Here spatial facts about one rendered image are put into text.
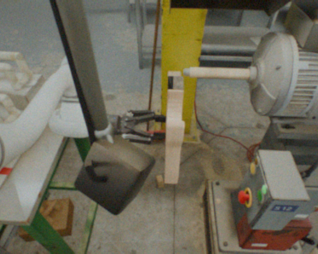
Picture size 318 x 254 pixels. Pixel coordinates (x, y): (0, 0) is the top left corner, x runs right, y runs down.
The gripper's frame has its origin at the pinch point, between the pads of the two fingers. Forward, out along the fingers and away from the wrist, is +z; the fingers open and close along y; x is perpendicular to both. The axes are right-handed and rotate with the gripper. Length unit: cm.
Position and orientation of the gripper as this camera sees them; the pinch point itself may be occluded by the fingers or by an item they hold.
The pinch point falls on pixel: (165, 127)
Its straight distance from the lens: 83.7
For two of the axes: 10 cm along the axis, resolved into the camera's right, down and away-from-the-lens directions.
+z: 10.0, 0.5, -0.3
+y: -0.6, 8.0, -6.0
